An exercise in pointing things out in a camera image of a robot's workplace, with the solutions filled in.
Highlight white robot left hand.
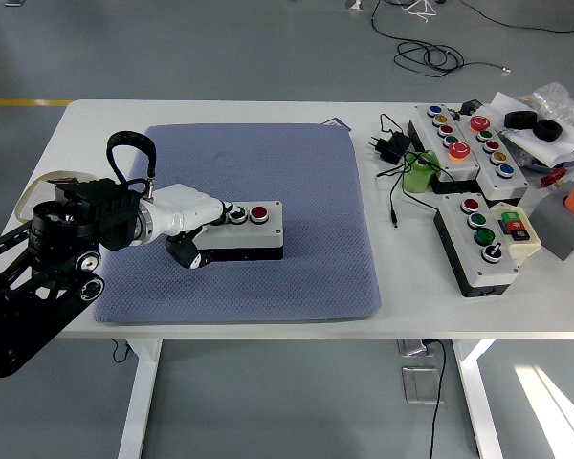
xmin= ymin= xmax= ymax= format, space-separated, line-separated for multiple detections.
xmin=147 ymin=184 xmax=236 ymax=271

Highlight grey four-button control box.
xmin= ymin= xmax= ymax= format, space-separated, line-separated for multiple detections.
xmin=190 ymin=200 xmax=285 ymax=263

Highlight five-button box, amber-ringed mushroom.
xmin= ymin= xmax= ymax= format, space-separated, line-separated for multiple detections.
xmin=408 ymin=103 xmax=482 ymax=186

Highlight four-button box with selector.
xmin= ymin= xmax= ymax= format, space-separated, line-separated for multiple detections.
xmin=433 ymin=193 xmax=521 ymax=298

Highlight five-button box, red mushroom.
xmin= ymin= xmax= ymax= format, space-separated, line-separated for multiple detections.
xmin=453 ymin=113 xmax=531 ymax=202

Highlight blue-grey textured mat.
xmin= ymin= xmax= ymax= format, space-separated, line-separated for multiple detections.
xmin=94 ymin=122 xmax=383 ymax=325

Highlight white cream-rimmed tray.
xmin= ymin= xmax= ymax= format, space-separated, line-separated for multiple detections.
xmin=14 ymin=169 xmax=97 ymax=224

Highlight purple card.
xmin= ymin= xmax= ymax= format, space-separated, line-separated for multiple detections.
xmin=320 ymin=117 xmax=354 ymax=134

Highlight white table leg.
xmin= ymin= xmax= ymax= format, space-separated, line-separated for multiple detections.
xmin=118 ymin=338 xmax=164 ymax=459
xmin=452 ymin=338 xmax=503 ymax=459

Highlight black power adapter plug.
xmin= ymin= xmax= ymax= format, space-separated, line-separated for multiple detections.
xmin=366 ymin=129 xmax=412 ymax=166

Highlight green plastic bottle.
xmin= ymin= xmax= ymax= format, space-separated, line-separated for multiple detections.
xmin=402 ymin=150 xmax=441 ymax=195

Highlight small silver floor socket plate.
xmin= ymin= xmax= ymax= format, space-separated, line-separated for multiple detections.
xmin=396 ymin=338 xmax=436 ymax=358

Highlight large silver floor socket plate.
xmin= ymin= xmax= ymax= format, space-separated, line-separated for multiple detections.
xmin=401 ymin=365 xmax=445 ymax=405

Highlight red knob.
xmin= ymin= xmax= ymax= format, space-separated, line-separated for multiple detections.
xmin=541 ymin=167 xmax=568 ymax=188

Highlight grey block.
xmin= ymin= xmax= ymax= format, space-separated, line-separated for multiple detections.
xmin=528 ymin=177 xmax=574 ymax=262

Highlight clear plastic bag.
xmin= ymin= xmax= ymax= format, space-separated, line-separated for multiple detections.
xmin=519 ymin=81 xmax=574 ymax=140

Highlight short black cable loop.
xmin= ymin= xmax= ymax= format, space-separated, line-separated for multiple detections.
xmin=110 ymin=337 xmax=140 ymax=363

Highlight black adapter cord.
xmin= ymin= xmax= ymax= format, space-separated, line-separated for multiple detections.
xmin=375 ymin=113 xmax=442 ymax=229

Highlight white wire hanger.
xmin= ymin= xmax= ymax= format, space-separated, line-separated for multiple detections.
xmin=386 ymin=0 xmax=441 ymax=23

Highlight black hanging power cable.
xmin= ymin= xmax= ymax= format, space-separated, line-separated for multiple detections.
xmin=423 ymin=338 xmax=449 ymax=459

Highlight black foam ring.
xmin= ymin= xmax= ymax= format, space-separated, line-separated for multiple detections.
xmin=535 ymin=119 xmax=566 ymax=143
xmin=504 ymin=110 xmax=540 ymax=130

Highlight cream switch with green-red keys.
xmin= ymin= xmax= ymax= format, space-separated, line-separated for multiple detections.
xmin=489 ymin=201 xmax=541 ymax=267

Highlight coiled black floor cable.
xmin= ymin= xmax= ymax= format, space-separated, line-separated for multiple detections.
xmin=370 ymin=0 xmax=513 ymax=77

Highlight long black floor cable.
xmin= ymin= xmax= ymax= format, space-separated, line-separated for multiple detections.
xmin=458 ymin=0 xmax=574 ymax=34

